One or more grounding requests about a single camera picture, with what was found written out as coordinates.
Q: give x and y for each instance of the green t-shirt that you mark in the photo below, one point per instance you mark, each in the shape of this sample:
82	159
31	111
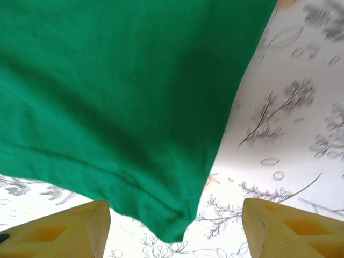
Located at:
121	94

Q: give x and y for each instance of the floral table cover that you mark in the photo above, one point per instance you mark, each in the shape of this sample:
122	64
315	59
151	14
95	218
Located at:
268	174

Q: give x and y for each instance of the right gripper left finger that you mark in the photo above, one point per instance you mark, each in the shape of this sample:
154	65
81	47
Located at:
67	236

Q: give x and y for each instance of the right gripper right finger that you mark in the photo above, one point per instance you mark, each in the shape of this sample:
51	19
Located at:
290	233

